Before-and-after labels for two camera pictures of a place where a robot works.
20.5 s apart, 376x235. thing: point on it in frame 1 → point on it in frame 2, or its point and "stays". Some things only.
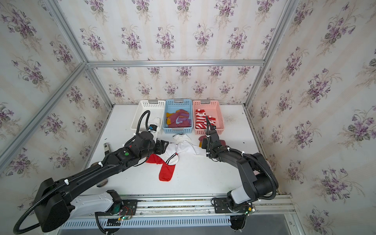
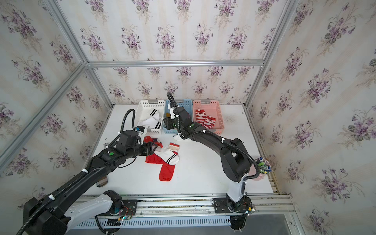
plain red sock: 166,171 stays
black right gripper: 204,146 → 168,123
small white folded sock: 182,138 stays
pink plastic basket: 213,108 stays
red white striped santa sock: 200,122 stays
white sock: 186,146 → 152,121
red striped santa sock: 212,120 stays
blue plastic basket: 171,106 stays
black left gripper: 161,147 → 148,148
